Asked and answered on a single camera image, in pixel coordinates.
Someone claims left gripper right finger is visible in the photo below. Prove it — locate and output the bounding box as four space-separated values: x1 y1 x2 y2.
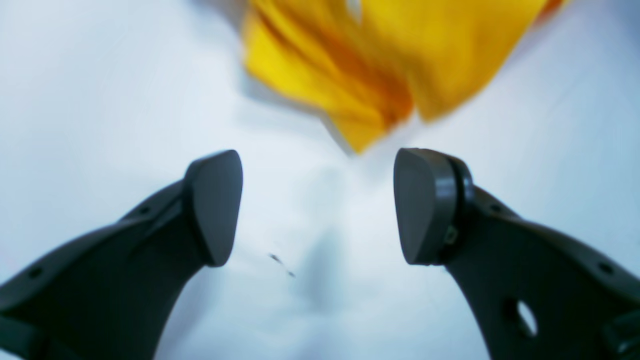
393 148 640 360

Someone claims orange yellow T-shirt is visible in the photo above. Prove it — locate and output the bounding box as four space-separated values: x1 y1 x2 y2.
243 0 568 153

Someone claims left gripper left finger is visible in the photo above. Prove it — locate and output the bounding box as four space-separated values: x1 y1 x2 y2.
0 149 243 360

